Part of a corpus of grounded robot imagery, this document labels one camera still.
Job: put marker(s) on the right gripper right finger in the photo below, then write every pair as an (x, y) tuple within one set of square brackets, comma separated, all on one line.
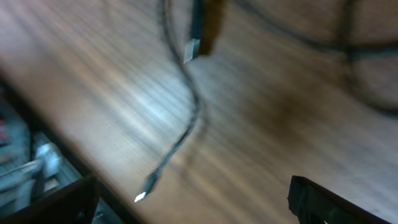
[(313, 204)]

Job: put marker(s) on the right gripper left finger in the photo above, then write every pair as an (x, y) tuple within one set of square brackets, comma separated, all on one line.
[(73, 204)]

